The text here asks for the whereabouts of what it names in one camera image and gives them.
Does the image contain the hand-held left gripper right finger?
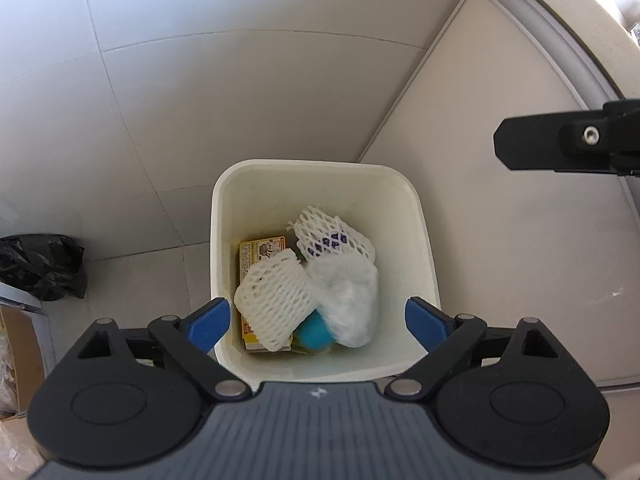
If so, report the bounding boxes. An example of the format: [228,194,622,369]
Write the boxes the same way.
[390,297,563,402]

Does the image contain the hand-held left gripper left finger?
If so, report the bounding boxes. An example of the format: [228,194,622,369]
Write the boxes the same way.
[75,297,253,402]

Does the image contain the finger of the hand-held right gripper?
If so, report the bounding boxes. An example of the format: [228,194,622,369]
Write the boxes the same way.
[492,97,640,177]

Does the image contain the white foam fruit net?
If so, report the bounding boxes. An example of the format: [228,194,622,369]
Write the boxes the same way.
[287,210,377,264]
[234,249,312,352]

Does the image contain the clear plastic bag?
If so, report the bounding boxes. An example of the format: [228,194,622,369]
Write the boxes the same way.
[304,255,379,349]

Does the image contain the yellow curry box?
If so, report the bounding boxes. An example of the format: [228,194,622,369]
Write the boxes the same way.
[238,236,297,354]

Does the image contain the blue plastic cup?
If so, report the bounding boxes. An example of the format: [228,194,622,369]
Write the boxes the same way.
[294,310,334,352]

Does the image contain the white trash bin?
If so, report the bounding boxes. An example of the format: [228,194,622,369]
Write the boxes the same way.
[210,159,442,382]

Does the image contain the white cabinet door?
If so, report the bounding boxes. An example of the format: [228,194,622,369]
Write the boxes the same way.
[359,0,640,388]

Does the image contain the black plastic bag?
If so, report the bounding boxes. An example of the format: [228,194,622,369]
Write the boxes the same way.
[0,233,89,302]

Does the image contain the cardboard box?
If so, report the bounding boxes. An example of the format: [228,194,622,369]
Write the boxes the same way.
[0,304,57,417]

